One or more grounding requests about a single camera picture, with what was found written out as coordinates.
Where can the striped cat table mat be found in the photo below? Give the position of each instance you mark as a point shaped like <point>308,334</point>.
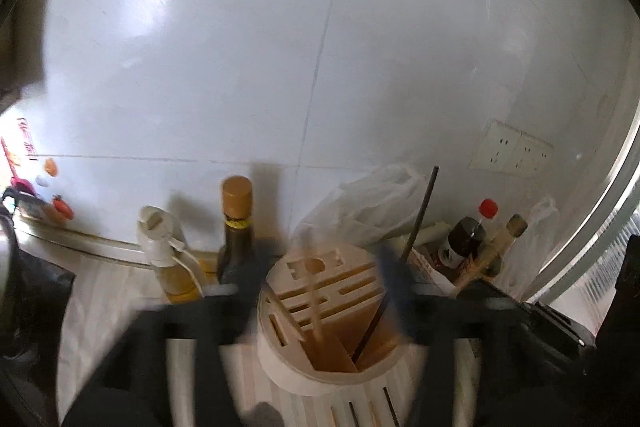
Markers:
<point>106,295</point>

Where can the left wall socket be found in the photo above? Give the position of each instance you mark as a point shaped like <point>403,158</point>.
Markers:
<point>495,148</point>

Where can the plastic bag with red item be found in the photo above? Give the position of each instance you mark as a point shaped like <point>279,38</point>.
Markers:
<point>529,253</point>

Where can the wall socket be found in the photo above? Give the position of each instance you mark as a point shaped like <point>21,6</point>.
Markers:
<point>520,161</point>
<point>495,148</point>
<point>541,155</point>

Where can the black cap sauce bottle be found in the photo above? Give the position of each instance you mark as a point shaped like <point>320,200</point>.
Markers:
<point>486,263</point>

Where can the glass oil dispenser bottle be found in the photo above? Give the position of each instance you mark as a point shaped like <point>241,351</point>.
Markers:
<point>162,241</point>

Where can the red cap sauce bottle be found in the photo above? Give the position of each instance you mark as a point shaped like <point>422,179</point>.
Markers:
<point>464,239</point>

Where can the right wall socket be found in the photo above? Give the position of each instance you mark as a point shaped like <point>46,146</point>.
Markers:
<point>541,155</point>

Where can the steel wok with lid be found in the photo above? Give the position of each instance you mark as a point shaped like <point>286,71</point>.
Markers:
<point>9,269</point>

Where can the dark soy sauce bottle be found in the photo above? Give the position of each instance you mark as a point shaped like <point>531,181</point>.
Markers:
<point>237,208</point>

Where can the black induction cooktop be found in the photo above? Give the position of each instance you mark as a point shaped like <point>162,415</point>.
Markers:
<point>29,353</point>

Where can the cream utensil holder block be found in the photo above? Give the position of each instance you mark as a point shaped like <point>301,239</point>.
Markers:
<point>349,291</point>

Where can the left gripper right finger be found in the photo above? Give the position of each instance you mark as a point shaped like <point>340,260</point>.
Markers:
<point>532,358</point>

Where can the middle wall socket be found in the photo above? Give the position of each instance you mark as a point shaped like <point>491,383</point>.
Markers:
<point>520,161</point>

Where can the white plastic bag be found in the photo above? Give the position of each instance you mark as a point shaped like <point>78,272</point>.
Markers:
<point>362,212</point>

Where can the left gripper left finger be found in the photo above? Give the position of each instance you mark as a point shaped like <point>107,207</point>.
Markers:
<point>130,385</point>

